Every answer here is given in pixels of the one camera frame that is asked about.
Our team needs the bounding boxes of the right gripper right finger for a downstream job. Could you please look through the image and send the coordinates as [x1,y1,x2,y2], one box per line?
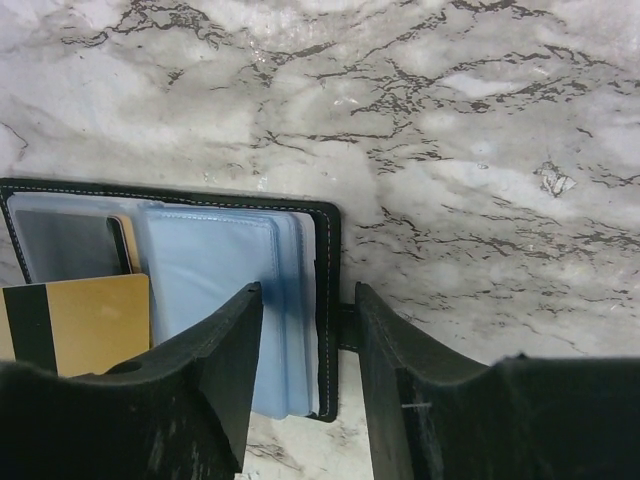
[355,284,639,479]

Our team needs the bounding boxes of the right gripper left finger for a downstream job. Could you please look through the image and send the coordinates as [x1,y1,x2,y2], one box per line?
[1,283,263,479]

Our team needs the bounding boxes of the black leather card holder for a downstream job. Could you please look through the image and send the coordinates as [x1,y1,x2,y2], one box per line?
[1,178,341,422]

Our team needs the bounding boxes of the orange credit card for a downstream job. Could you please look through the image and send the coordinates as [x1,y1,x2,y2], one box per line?
[108,215,142,274]

